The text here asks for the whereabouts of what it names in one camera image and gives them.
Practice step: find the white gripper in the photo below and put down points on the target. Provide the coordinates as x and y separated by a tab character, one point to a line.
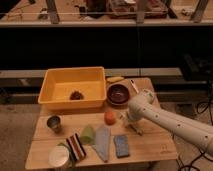
129	123

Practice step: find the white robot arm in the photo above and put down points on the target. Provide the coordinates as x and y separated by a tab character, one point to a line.
192	131

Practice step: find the purple bowl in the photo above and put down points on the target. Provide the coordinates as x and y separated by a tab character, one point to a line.
118	94

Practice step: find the orange round fruit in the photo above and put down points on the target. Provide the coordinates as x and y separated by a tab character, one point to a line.
109	118

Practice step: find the blue sponge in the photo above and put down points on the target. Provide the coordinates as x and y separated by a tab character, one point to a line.
121	146

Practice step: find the grey-blue folded cloth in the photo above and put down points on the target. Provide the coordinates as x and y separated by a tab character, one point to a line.
102	142

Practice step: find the wooden table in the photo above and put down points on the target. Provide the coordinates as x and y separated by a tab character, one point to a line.
155	144

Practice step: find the green cup lying down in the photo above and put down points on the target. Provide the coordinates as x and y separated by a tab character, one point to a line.
87	136

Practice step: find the yellow banana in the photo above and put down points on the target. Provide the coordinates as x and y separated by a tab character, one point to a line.
114	79

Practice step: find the striped cloth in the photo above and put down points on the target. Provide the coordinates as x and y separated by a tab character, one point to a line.
77	151

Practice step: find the brown object in tub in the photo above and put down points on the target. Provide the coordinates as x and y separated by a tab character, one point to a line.
76	95

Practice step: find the small metal cup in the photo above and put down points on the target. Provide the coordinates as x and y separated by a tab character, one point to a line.
54	123

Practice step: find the yellow plastic tub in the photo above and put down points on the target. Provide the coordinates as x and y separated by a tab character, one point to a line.
58	84

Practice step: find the white-handled black spoon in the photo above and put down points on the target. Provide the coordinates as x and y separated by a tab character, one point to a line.
134	86

